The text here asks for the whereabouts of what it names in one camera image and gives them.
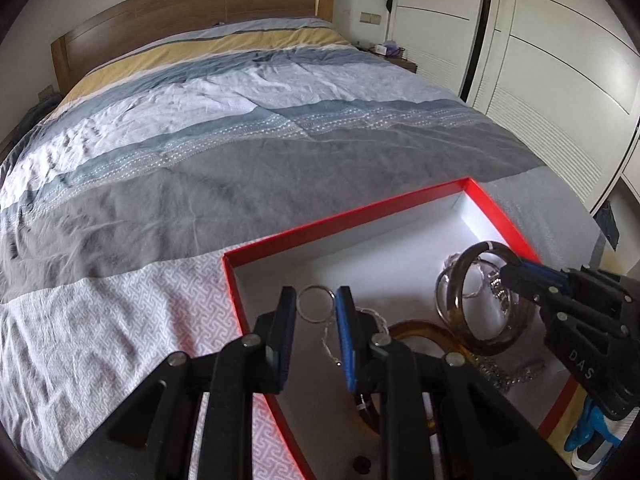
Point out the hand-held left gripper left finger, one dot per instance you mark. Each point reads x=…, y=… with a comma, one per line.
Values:
x=287, y=340

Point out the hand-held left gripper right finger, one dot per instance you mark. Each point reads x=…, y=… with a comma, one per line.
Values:
x=345, y=340

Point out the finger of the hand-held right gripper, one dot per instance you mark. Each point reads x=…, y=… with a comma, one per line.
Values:
x=590, y=317
x=520, y=272

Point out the small silver hoop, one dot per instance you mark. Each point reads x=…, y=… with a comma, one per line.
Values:
x=299, y=305

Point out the dark translucent bangle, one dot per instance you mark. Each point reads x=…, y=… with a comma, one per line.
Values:
x=492, y=347

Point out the amber resin bangle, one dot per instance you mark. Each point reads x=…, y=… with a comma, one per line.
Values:
x=425, y=331

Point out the red cardboard box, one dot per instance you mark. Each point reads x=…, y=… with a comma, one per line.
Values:
x=400, y=250

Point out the dark blue cloth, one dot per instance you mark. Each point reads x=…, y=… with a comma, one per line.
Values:
x=607, y=225

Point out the small dark disc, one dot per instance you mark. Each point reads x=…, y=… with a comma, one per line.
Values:
x=360, y=463

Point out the striped bed with headboard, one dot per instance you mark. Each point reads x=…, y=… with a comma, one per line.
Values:
x=200, y=160

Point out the white wardrobe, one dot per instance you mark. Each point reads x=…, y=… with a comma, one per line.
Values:
x=550, y=60

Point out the wooden nightstand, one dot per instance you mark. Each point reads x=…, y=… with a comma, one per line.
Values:
x=407, y=64

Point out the grey cloth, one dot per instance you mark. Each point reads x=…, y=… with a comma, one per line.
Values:
x=37, y=112

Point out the wooden headboard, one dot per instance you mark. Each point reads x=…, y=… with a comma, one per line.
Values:
x=200, y=5

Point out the beige wall switch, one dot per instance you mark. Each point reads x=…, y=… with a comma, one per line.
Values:
x=370, y=18
x=46, y=92

